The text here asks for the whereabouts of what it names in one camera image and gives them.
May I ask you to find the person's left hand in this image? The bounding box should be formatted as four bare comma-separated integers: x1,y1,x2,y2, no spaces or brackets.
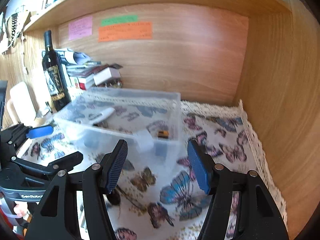
13,201,28,218

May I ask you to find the white mug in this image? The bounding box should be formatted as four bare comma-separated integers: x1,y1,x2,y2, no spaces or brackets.
5,81,36,126

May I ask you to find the dark wine bottle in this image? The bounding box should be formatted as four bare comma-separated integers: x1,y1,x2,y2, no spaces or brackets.
42,30,71,111

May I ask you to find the white handheld lint remover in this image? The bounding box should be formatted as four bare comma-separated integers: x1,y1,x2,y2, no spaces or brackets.
88,107,116,125

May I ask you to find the stack of books and papers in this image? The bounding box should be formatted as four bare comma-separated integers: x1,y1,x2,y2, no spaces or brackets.
42,48,122,90

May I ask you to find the clear plastic storage box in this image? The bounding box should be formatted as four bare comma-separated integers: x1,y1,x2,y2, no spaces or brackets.
54,88,182,179

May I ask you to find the white box on books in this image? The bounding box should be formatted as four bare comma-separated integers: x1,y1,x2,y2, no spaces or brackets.
93,67,121,86

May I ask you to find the small yellow black object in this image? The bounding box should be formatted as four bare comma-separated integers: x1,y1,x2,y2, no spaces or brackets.
157,130,169,139

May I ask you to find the butterfly print lace cloth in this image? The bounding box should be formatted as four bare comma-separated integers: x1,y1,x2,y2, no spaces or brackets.
20,88,289,239

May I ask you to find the pink sticky note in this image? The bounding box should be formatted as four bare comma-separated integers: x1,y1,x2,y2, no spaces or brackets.
68,16,93,41

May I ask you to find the green sticky note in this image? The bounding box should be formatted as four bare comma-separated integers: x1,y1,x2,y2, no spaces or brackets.
100,15,138,27

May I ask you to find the orange sticky note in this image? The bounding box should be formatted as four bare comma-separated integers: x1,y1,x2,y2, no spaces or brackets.
98,21,153,42

